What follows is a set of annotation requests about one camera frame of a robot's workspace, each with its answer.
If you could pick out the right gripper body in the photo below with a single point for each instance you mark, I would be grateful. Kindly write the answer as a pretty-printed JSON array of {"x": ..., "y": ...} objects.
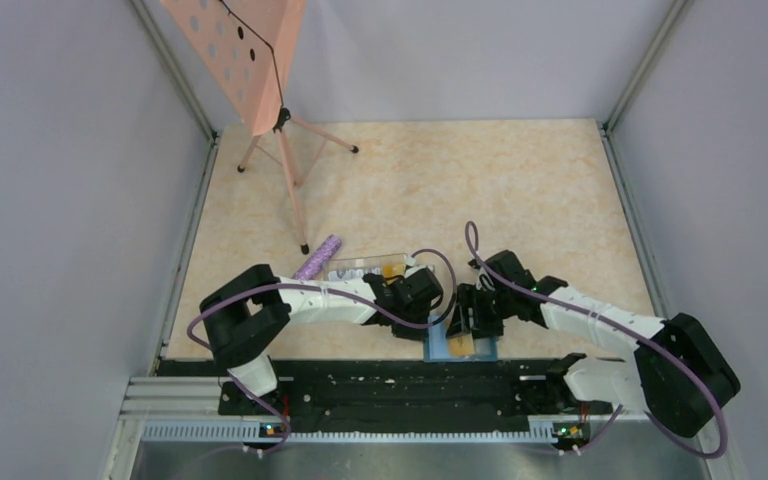
[{"x": 487, "y": 300}]

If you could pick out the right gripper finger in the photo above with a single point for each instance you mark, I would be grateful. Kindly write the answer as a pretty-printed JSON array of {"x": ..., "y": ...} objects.
[
  {"x": 461, "y": 323},
  {"x": 487, "y": 325}
]

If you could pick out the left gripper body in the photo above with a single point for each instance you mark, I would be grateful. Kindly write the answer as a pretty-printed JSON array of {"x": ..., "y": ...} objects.
[{"x": 414, "y": 315}]

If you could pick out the gold credit card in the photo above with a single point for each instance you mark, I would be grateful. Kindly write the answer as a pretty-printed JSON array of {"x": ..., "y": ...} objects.
[{"x": 461, "y": 346}]

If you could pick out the blue leather card holder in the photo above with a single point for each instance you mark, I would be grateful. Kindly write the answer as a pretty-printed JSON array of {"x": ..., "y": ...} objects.
[{"x": 437, "y": 348}]

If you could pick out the clear plastic card box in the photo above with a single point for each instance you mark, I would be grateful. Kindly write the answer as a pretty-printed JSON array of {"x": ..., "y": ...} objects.
[{"x": 387, "y": 266}]

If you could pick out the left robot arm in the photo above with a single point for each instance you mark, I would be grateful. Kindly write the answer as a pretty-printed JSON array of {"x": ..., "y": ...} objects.
[{"x": 244, "y": 316}]

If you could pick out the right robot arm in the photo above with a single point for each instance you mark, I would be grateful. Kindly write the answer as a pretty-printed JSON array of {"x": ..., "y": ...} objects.
[{"x": 667, "y": 368}]

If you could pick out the silver credit card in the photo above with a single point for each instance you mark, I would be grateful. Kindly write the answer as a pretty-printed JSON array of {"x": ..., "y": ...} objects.
[{"x": 345, "y": 272}]

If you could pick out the purple glitter microphone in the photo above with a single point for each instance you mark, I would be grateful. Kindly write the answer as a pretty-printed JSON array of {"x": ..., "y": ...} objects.
[{"x": 316, "y": 262}]

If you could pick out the pink music stand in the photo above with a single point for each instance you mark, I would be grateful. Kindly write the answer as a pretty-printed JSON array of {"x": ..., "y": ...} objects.
[{"x": 248, "y": 47}]

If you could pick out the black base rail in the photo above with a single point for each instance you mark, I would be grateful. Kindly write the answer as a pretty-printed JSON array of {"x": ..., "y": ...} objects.
[{"x": 404, "y": 396}]

